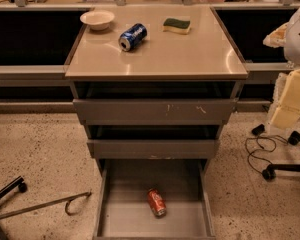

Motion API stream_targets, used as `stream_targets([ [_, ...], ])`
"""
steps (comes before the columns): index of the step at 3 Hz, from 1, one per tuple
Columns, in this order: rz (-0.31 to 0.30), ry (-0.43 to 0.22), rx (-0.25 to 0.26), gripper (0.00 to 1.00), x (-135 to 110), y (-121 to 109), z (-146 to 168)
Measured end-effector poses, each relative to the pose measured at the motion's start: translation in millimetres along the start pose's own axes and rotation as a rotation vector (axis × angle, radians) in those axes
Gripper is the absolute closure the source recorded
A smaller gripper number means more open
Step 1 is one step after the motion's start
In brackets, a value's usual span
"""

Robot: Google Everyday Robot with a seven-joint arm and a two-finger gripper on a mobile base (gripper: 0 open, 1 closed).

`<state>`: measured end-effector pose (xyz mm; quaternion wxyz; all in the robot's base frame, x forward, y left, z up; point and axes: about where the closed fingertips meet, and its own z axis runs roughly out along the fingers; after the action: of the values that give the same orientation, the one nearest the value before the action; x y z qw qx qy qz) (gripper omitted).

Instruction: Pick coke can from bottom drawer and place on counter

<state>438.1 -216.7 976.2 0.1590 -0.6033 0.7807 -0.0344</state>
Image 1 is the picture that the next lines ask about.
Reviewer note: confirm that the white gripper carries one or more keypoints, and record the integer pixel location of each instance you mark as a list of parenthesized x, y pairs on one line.
[(298, 39)]

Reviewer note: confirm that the red coke can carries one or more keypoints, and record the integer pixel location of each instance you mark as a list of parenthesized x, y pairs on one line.
[(156, 203)]

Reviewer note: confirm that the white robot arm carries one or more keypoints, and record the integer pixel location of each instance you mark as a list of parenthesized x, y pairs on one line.
[(287, 109)]

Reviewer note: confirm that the grey top drawer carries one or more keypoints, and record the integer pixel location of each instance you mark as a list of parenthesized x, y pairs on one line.
[(153, 111)]

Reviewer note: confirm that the grey drawer cabinet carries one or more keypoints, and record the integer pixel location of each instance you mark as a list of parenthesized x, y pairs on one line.
[(202, 64)]

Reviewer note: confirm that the grey middle drawer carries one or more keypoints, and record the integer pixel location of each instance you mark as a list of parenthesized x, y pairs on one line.
[(153, 149)]

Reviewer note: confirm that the blue pepsi can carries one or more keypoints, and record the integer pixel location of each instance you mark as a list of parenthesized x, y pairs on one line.
[(132, 37)]

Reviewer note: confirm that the grey open bottom drawer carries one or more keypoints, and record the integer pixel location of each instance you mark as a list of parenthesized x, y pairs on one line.
[(124, 213)]

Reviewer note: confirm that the black power adapter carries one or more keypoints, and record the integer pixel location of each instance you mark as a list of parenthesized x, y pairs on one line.
[(258, 130)]

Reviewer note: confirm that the green yellow sponge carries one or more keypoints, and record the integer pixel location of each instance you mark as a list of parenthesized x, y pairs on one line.
[(176, 26)]

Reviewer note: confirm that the white bowl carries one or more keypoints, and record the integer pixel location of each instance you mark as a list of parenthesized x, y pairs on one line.
[(97, 20)]

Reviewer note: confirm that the metal hook rod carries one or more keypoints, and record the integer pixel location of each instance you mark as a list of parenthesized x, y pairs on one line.
[(68, 200)]

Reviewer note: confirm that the black caster leg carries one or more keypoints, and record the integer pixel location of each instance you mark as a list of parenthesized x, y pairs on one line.
[(16, 183)]

